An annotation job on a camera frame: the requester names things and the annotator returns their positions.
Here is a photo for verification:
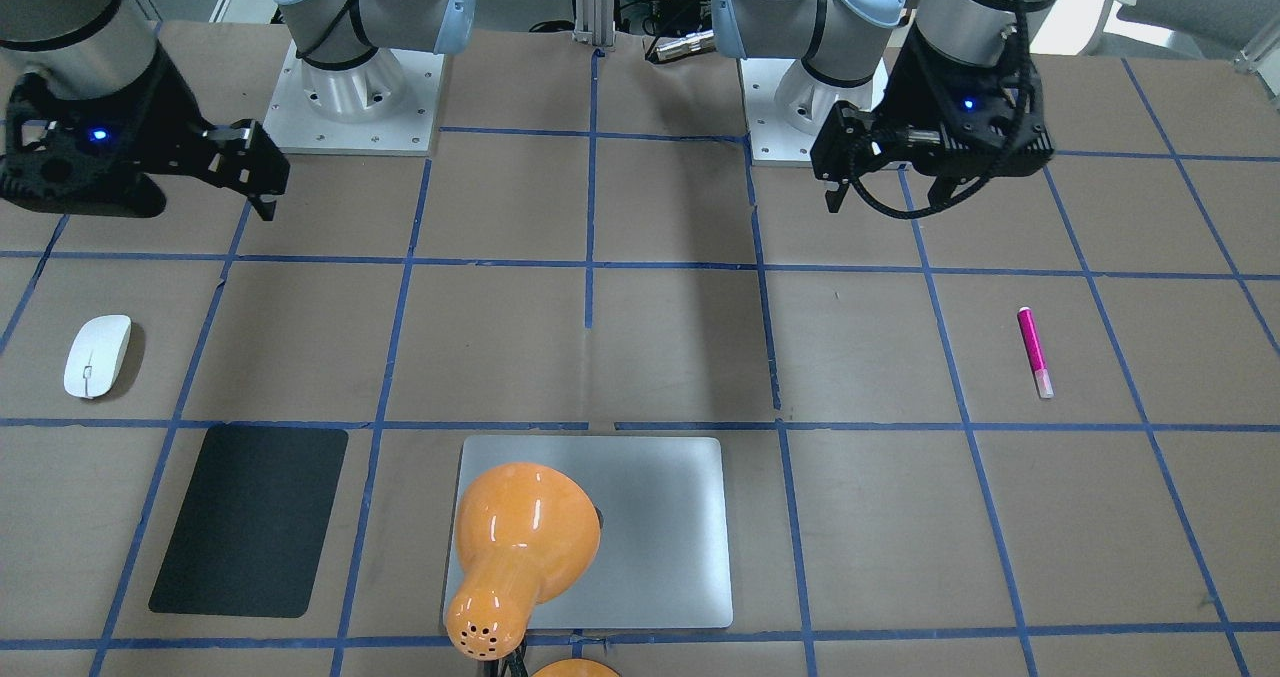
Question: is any silver cylinder connector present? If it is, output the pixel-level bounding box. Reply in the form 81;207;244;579
644;29;717;65

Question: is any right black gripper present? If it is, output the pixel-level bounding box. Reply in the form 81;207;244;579
165;118;291;221

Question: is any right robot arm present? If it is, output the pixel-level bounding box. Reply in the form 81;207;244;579
3;0;476;221

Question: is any grey office chair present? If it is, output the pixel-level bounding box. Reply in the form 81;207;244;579
1082;0;1279;59

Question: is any white computer mouse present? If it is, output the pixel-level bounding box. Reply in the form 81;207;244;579
63;314;133;401

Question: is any silver laptop notebook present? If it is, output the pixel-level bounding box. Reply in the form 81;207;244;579
458;434;733;632

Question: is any black mousepad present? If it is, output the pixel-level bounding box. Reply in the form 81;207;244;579
148;425;349;619

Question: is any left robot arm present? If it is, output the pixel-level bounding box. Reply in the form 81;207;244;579
710;0;1056;220

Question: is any pink marker pen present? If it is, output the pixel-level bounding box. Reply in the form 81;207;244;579
1016;305;1055;401

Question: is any aluminium frame post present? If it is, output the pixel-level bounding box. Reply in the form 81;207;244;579
571;0;617;51

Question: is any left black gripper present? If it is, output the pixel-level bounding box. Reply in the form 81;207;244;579
810;100;963;215

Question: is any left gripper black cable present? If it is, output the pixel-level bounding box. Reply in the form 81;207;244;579
845;0;1037;221

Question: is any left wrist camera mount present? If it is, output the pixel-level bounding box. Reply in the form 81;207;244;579
874;27;1055;182

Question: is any orange desk lamp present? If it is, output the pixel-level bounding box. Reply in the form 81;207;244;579
443;462;603;676

